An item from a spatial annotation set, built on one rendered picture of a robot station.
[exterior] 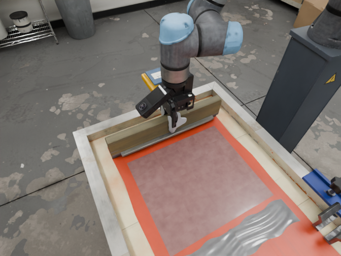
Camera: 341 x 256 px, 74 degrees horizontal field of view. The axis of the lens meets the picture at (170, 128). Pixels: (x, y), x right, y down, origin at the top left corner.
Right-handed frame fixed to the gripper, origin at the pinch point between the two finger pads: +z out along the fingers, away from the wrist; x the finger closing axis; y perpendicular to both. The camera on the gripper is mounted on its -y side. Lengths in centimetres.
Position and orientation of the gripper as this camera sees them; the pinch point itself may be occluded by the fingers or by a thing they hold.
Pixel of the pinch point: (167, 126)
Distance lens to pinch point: 75.3
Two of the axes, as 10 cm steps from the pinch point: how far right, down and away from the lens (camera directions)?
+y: 8.8, -3.5, 3.1
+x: -4.7, -6.8, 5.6
